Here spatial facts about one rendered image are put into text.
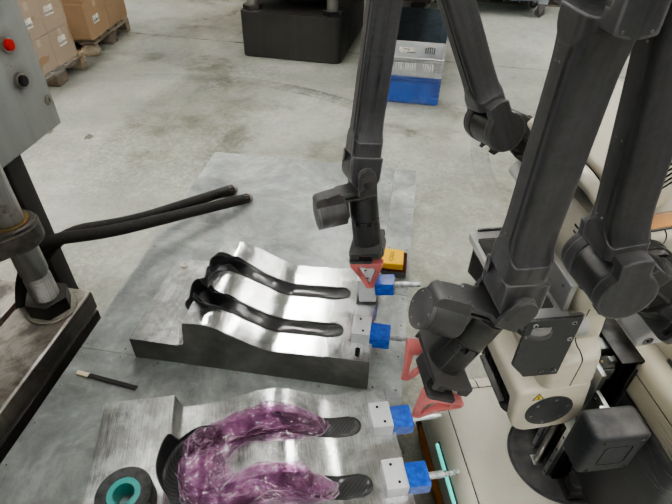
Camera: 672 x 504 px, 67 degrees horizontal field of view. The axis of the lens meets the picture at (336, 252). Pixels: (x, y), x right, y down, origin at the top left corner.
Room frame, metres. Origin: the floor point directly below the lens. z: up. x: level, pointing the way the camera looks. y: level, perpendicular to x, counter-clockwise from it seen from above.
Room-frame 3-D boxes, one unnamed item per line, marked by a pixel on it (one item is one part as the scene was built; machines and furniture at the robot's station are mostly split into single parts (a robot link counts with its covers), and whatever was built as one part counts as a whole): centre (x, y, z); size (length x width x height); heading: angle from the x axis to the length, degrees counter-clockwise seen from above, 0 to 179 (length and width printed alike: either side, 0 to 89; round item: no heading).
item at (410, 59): (4.03, -0.51, 0.28); 0.61 x 0.41 x 0.15; 78
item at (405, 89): (4.03, -0.51, 0.11); 0.61 x 0.41 x 0.22; 78
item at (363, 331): (0.67, -0.10, 0.89); 0.13 x 0.05 x 0.05; 82
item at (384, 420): (0.51, -0.13, 0.86); 0.13 x 0.05 x 0.05; 99
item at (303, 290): (0.76, 0.15, 0.92); 0.35 x 0.16 x 0.09; 82
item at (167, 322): (0.77, 0.16, 0.87); 0.50 x 0.26 x 0.14; 82
